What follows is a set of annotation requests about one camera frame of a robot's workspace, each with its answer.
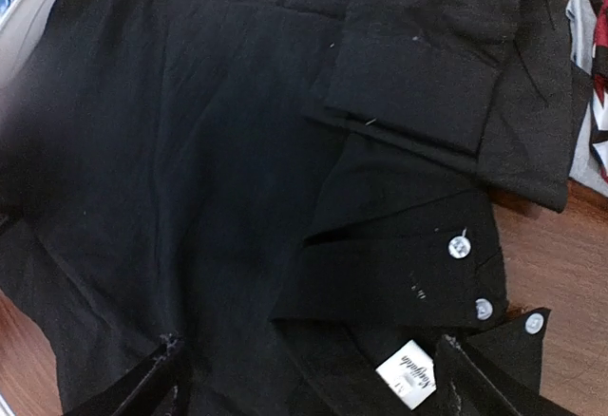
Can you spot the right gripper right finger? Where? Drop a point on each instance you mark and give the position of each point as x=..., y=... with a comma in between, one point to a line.
x=467, y=383

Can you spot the white plastic basin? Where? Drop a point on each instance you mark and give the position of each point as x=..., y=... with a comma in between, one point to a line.
x=22, y=26

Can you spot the red black plaid shirt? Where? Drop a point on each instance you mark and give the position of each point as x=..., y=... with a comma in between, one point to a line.
x=599, y=73

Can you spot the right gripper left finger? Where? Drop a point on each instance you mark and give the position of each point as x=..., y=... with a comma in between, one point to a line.
x=153, y=387

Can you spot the black long sleeve shirt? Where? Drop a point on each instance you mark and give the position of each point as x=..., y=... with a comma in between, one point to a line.
x=296, y=188

